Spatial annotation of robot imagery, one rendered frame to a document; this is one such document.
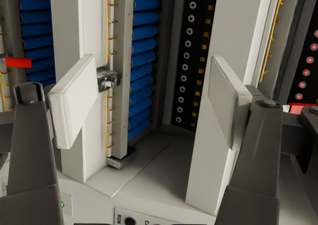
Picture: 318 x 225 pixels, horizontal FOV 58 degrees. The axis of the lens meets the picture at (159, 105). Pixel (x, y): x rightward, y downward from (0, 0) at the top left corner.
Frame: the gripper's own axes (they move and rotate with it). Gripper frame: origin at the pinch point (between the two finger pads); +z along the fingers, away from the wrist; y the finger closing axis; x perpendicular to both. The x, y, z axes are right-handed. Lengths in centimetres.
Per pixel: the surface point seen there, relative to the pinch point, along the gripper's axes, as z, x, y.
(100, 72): 19.7, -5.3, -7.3
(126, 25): 21.8, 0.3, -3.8
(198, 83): 30.5, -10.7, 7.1
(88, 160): 18.5, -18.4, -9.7
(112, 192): 16.0, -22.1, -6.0
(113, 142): 22.0, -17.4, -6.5
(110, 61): 21.9, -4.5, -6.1
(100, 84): 16.6, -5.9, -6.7
